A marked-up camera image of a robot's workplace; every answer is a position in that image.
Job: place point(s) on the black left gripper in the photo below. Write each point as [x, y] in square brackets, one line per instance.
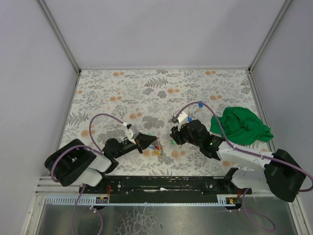
[139, 144]

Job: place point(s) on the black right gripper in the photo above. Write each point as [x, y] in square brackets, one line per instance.
[180, 136]

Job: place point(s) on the spiral keyring with yellow handle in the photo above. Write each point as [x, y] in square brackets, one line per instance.
[157, 147]

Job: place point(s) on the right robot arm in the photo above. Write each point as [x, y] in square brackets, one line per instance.
[276, 172]

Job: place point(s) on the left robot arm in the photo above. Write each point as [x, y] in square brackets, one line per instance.
[78, 163]

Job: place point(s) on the green cloth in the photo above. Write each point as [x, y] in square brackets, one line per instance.
[241, 126]

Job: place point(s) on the floral table mat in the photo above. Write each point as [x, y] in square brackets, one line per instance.
[148, 99]

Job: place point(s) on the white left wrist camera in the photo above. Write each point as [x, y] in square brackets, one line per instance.
[132, 132]

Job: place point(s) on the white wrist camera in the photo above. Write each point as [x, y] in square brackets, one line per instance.
[180, 120]
[132, 132]

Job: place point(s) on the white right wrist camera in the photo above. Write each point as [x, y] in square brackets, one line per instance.
[180, 120]

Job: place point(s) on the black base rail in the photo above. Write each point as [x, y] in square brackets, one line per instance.
[121, 185]

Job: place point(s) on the white cable duct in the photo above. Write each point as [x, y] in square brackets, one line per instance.
[137, 199]

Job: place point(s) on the right aluminium frame post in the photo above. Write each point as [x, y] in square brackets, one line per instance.
[269, 34]

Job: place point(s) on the aluminium frame post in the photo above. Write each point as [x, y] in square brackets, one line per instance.
[269, 34]
[58, 34]

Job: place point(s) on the left aluminium frame post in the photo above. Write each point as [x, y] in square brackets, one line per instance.
[58, 34]

